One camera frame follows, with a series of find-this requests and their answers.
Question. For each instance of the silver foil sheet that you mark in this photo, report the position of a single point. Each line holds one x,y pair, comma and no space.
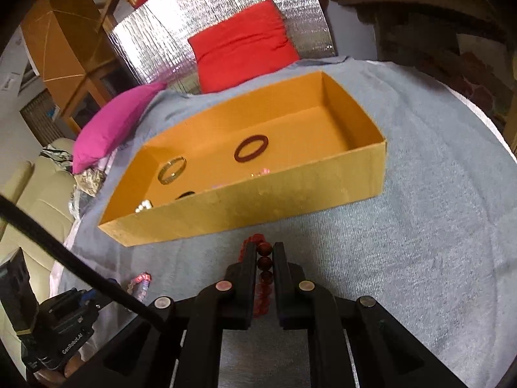
161,40

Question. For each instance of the black white crumpled cloth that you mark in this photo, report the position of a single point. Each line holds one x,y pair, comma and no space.
52,153

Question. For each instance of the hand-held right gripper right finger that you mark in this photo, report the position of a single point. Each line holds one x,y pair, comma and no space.
283,291

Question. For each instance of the cream leather sofa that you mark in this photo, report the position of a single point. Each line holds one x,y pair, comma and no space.
40,194

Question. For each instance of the patterned crumpled cloth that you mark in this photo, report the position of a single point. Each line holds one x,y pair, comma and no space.
91,182

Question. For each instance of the dark red bangle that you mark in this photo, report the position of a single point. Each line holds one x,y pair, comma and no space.
237,154

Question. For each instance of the light pink bed sheet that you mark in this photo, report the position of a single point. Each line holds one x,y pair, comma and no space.
60,279

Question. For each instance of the orange wooden cabinet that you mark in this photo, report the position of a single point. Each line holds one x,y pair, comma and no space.
68,36

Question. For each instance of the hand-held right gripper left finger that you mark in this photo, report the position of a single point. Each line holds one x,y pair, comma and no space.
247,291

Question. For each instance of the grey blanket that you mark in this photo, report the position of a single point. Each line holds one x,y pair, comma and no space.
424,210

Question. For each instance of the metal bangle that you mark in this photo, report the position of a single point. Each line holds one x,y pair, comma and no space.
163,178

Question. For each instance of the pink cushion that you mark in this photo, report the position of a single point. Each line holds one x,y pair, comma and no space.
109,129

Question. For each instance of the orange cardboard box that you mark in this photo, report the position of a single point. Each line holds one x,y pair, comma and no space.
282,202

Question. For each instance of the dark wooden furniture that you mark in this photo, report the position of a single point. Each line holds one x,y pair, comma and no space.
424,28

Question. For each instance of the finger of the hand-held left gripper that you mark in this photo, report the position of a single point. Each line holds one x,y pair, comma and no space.
87,296

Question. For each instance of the person's left hand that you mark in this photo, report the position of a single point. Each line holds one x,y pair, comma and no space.
50,378

